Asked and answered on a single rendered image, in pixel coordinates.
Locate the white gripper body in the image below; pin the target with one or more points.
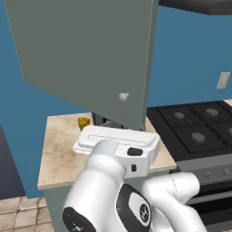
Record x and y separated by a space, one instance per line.
120 139

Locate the white wall outlet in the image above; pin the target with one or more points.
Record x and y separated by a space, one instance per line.
223 80

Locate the grey-green cabinet door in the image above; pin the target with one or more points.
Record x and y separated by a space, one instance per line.
87 57

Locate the black gas stove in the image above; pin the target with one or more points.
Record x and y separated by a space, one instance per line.
196 142

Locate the dark range hood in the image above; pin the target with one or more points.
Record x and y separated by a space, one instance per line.
199 6

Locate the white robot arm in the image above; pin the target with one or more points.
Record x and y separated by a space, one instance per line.
102 193

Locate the yellow glass cup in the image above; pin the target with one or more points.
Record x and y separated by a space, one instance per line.
84 123

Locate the round silver door knob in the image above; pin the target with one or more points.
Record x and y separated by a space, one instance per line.
123 96

